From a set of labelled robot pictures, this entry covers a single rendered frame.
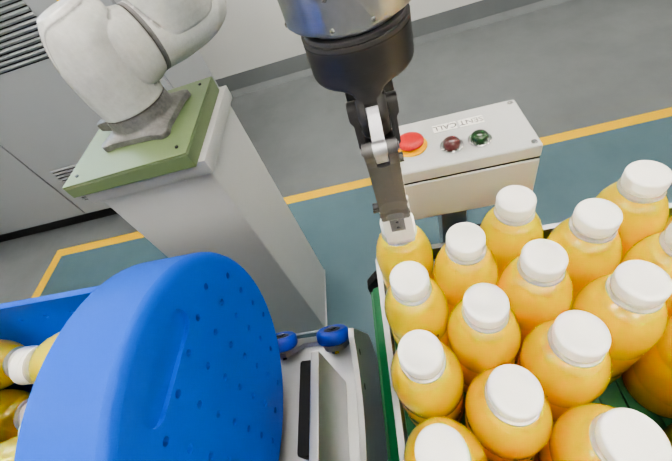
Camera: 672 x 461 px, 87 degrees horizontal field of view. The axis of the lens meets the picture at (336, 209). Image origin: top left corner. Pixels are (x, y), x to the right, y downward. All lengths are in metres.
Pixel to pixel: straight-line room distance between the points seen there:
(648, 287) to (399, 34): 0.29
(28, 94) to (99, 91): 1.47
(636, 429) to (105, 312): 0.38
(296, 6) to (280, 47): 2.98
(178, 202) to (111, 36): 0.38
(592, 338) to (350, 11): 0.30
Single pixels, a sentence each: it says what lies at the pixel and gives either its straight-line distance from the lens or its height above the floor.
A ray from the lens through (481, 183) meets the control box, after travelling 0.51.
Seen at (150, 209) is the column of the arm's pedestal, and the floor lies 0.89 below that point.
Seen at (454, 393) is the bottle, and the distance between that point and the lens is 0.38.
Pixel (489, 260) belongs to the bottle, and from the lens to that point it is 0.42.
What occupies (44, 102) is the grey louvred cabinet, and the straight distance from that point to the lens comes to 2.35.
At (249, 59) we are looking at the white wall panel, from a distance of 3.28.
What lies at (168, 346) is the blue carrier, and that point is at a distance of 0.33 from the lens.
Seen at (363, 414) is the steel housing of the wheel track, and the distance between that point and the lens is 0.51.
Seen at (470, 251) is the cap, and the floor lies 1.11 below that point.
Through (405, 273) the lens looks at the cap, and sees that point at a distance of 0.37.
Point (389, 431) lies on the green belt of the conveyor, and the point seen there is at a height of 0.89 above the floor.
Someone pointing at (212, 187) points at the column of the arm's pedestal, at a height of 0.91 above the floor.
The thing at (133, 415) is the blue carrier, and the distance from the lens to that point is 0.30.
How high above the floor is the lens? 1.43
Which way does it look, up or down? 47 degrees down
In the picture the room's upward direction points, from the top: 23 degrees counter-clockwise
